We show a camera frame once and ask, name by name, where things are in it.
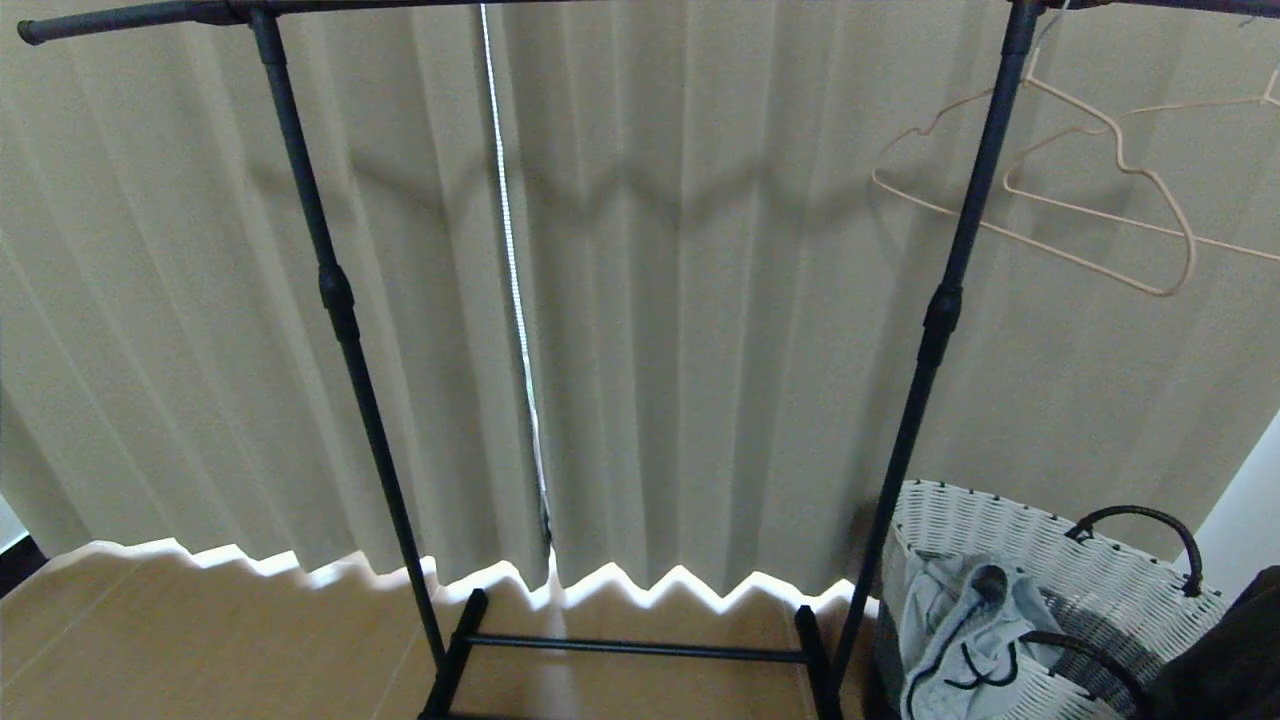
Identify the pale grey shorts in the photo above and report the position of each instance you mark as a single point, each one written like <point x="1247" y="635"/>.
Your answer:
<point x="940" y="600"/>

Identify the green shirt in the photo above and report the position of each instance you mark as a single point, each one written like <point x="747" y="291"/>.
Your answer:
<point x="1230" y="660"/>

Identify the black clothes rack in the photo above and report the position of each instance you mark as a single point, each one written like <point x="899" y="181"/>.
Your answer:
<point x="340" y="300"/>

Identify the white laundry basket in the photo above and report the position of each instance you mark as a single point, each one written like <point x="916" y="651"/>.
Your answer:
<point x="1000" y="520"/>

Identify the pink clothes hanger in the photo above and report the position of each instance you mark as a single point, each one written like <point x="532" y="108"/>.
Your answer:
<point x="1100" y="211"/>
<point x="1185" y="225"/>

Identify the beige curtain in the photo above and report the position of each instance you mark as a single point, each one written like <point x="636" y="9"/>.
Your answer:
<point x="700" y="300"/>

